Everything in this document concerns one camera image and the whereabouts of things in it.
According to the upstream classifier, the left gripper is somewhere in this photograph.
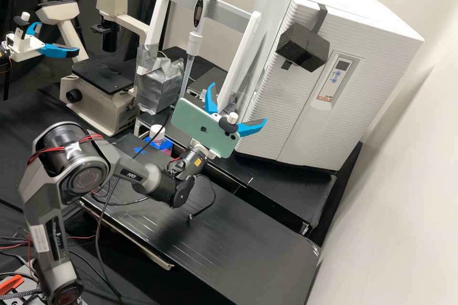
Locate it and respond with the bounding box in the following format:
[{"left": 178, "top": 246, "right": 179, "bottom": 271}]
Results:
[{"left": 5, "top": 21, "right": 81, "bottom": 62}]

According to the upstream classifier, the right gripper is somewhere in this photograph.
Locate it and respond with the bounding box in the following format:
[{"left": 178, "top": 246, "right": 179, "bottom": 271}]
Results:
[{"left": 190, "top": 82, "right": 268, "bottom": 160}]

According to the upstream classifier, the incubator door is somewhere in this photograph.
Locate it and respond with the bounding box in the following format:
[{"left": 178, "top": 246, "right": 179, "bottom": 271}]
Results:
[{"left": 234, "top": 0, "right": 426, "bottom": 174}]

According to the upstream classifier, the left phone holder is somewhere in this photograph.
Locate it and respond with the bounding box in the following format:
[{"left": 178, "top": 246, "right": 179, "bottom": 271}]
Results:
[{"left": 14, "top": 11, "right": 31, "bottom": 40}]

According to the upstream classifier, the black tray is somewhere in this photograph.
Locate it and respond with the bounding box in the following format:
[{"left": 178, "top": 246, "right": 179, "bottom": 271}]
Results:
[{"left": 187, "top": 66, "right": 230, "bottom": 97}]

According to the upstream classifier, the white pipette stand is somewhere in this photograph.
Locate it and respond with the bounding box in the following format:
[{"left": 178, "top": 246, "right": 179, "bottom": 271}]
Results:
[{"left": 135, "top": 0, "right": 263, "bottom": 117}]

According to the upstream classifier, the blue bottle holder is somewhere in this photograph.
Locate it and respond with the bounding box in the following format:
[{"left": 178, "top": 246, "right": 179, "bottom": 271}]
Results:
[{"left": 144, "top": 136, "right": 173, "bottom": 153}]

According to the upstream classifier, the small bottle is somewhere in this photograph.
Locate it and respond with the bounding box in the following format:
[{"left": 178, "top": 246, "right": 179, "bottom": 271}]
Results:
[{"left": 150, "top": 124, "right": 167, "bottom": 145}]

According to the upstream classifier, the cream microscope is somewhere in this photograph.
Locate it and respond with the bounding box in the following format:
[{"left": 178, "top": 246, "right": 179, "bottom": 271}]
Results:
[{"left": 34, "top": 0, "right": 151, "bottom": 138}]

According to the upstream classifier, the pipette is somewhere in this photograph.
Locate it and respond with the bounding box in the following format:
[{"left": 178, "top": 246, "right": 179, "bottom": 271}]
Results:
[{"left": 180, "top": 0, "right": 218, "bottom": 99}]

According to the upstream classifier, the orange clamp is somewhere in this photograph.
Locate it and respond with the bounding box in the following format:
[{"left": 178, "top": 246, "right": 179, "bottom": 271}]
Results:
[{"left": 0, "top": 274, "right": 25, "bottom": 290}]

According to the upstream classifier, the right wrist camera phone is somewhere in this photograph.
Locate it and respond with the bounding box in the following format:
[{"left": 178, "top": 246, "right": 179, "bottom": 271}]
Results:
[{"left": 169, "top": 97, "right": 241, "bottom": 160}]

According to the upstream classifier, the black cable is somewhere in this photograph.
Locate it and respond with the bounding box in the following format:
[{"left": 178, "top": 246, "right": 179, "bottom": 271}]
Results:
[
  {"left": 91, "top": 174, "right": 217, "bottom": 222},
  {"left": 94, "top": 123, "right": 169, "bottom": 305}
]

